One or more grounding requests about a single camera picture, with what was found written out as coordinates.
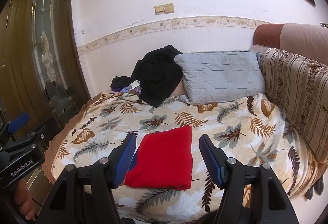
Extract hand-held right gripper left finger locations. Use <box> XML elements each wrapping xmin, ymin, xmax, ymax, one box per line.
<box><xmin>41</xmin><ymin>134</ymin><xmax>137</xmax><ymax>224</ymax></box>

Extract pale pink cushion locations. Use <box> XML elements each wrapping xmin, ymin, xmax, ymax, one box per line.
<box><xmin>171</xmin><ymin>78</ymin><xmax>189</xmax><ymax>98</ymax></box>

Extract small black cloth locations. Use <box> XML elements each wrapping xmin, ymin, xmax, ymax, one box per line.
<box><xmin>110</xmin><ymin>76</ymin><xmax>133</xmax><ymax>91</ymax></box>

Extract brown fringed bedsheet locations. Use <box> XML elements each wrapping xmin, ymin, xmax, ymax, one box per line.
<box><xmin>41</xmin><ymin>91</ymin><xmax>103</xmax><ymax>184</ymax></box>

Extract purple cloth items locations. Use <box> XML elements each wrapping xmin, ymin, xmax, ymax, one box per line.
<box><xmin>114</xmin><ymin>86</ymin><xmax>143</xmax><ymax>98</ymax></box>

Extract wooden door with glass panel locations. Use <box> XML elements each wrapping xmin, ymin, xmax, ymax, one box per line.
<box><xmin>0</xmin><ymin>0</ymin><xmax>91</xmax><ymax>214</ymax></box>

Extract grey quilted pillow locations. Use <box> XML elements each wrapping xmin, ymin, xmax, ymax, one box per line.
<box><xmin>174</xmin><ymin>50</ymin><xmax>265</xmax><ymax>106</ymax></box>

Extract brown sofa backrest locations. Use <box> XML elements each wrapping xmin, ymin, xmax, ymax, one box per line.
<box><xmin>252</xmin><ymin>23</ymin><xmax>328</xmax><ymax>66</ymax></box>

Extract striped floral sofa cushion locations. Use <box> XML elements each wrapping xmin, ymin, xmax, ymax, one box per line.
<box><xmin>259</xmin><ymin>48</ymin><xmax>328</xmax><ymax>163</ymax></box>

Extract person's left hand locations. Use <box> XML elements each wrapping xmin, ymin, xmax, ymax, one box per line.
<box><xmin>14</xmin><ymin>179</ymin><xmax>37</xmax><ymax>222</ymax></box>

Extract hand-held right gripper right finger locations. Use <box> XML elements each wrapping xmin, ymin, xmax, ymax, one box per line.
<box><xmin>199</xmin><ymin>134</ymin><xmax>299</xmax><ymax>224</ymax></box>

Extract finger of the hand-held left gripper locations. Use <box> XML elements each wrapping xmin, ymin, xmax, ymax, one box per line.
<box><xmin>0</xmin><ymin>112</ymin><xmax>30</xmax><ymax>149</ymax></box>
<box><xmin>24</xmin><ymin>122</ymin><xmax>53</xmax><ymax>155</ymax></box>

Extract black garment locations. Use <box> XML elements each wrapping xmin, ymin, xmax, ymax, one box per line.
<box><xmin>131</xmin><ymin>45</ymin><xmax>184</xmax><ymax>108</ymax></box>

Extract leaf print blanket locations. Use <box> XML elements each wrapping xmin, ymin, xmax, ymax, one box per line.
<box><xmin>42</xmin><ymin>92</ymin><xmax>321</xmax><ymax>224</ymax></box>

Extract red and blue sweater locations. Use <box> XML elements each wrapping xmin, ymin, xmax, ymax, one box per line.
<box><xmin>124</xmin><ymin>125</ymin><xmax>193</xmax><ymax>191</ymax></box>

